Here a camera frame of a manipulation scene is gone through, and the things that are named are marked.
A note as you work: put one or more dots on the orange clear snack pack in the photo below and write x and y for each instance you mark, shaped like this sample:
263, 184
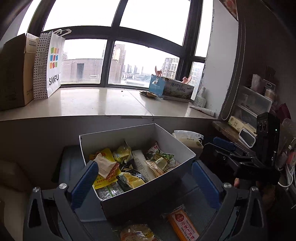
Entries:
182, 225

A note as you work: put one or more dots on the white green newspaper snack bag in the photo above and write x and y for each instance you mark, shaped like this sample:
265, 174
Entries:
141, 165

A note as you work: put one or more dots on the cream small carton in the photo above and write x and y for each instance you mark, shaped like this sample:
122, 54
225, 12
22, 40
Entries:
237, 124

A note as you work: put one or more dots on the green garlic pea bag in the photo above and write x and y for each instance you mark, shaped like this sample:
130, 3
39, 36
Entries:
154, 153

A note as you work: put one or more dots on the green striped snack bag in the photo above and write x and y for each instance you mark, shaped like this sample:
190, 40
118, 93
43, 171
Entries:
109, 191

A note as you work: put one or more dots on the clear plastic drawer unit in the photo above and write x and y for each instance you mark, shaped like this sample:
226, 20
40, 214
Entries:
249, 104

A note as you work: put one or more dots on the bread bun packet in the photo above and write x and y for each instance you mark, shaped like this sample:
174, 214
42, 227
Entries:
137, 233

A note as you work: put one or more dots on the printed gift box on sill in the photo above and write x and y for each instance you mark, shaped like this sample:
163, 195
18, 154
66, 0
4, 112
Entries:
170, 89

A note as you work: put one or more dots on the square jelly cup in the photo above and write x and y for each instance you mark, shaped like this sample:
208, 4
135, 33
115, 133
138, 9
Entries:
161, 163

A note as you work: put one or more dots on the brown cardboard box on sill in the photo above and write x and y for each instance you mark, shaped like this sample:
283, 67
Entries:
17, 68

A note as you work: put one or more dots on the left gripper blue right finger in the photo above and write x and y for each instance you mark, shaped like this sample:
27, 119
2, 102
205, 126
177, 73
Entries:
211, 186

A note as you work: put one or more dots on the white tube on sill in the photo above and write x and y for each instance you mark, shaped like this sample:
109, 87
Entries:
204, 110

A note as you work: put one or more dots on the white digital clock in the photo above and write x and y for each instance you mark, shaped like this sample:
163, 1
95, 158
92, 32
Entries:
247, 138

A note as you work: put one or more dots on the white Sanfu shopping bag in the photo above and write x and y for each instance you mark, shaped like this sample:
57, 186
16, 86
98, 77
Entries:
48, 63

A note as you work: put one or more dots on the white open storage box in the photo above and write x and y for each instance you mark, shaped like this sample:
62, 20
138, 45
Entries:
143, 185

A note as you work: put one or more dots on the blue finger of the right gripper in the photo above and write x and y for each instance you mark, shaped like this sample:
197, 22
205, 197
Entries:
224, 144

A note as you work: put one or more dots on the white pump bottle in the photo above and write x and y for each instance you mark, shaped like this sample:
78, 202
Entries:
200, 100

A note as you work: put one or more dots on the person right hand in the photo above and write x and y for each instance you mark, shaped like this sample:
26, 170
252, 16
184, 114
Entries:
236, 183

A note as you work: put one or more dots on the yellow snack pouch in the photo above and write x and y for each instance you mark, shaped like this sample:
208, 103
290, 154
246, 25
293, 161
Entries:
100, 181

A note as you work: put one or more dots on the small brown packet on sill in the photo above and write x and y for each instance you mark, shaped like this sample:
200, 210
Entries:
148, 94

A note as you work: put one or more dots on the beige tissue pack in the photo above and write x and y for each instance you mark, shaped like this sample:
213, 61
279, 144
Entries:
191, 139

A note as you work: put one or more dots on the rice cake snack packet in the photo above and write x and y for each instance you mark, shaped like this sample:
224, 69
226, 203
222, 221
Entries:
106, 168

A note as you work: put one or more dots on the yellow green chip bag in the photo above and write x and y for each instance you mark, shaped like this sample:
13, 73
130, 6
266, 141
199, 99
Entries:
123, 154

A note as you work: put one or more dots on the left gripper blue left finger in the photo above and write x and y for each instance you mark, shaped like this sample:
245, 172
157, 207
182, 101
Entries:
72, 195

